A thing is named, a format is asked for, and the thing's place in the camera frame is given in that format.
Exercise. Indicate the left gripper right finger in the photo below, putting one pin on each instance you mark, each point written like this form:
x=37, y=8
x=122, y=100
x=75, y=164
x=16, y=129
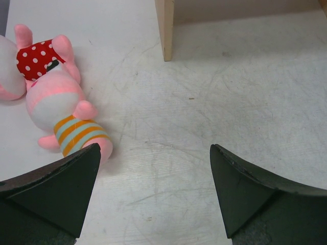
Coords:
x=260, y=207

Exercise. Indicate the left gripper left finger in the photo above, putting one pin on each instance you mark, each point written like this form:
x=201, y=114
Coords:
x=48, y=205

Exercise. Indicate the pink plush striped shirt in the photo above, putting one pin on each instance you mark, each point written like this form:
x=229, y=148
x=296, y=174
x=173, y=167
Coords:
x=56, y=104

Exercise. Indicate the wooden three-tier shelf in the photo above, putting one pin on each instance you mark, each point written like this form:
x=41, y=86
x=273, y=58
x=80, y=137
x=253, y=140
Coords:
x=171, y=13

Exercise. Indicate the pink plush red polka-dot shirt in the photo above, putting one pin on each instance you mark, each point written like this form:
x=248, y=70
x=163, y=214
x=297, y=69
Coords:
x=23, y=61

